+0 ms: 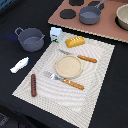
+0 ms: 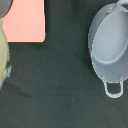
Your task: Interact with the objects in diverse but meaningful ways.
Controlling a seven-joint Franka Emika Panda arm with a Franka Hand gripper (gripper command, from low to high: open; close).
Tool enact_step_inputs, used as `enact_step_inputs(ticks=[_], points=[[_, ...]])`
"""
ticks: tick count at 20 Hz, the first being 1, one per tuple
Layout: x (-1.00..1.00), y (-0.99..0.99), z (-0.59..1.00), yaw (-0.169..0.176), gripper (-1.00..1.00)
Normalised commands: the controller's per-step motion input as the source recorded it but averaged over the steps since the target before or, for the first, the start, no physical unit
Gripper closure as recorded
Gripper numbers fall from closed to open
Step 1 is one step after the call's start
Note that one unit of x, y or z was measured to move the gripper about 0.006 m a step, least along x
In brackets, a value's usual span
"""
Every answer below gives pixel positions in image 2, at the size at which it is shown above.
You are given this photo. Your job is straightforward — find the pink stove board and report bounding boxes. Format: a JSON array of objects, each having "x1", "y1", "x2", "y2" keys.
[{"x1": 2, "y1": 0, "x2": 45, "y2": 43}]

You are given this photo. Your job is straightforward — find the small milk carton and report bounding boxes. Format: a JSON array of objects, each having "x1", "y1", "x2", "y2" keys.
[{"x1": 0, "y1": 19, "x2": 12, "y2": 89}]

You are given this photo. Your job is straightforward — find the grey two-handled pot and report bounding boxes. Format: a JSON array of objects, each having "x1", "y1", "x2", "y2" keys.
[{"x1": 88, "y1": 0, "x2": 128, "y2": 98}]

